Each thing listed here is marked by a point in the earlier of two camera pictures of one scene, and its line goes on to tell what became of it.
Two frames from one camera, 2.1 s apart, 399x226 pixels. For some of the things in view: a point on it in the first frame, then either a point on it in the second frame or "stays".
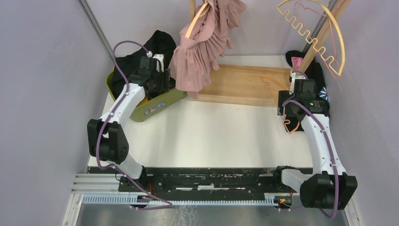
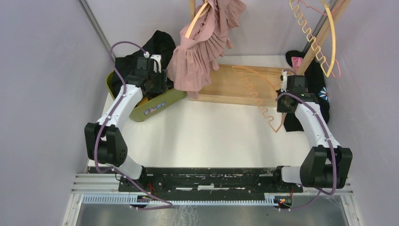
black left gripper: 164,86 stays
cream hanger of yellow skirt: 333,17 → 312,39
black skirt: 159,43 stays
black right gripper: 283,95 stays
